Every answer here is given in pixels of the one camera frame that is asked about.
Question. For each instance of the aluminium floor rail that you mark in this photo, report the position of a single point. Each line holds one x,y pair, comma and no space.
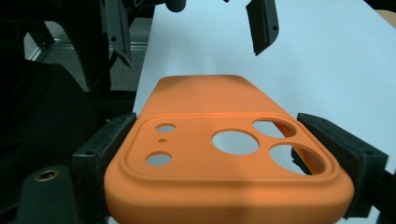
137,47

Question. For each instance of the orange phone case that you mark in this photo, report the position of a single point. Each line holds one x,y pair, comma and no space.
218,99

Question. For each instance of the black metal stand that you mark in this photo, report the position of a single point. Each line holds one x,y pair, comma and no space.
90,46

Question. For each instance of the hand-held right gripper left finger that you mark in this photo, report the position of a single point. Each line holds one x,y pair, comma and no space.
93,155

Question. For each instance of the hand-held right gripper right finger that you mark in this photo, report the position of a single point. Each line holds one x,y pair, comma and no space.
358,155

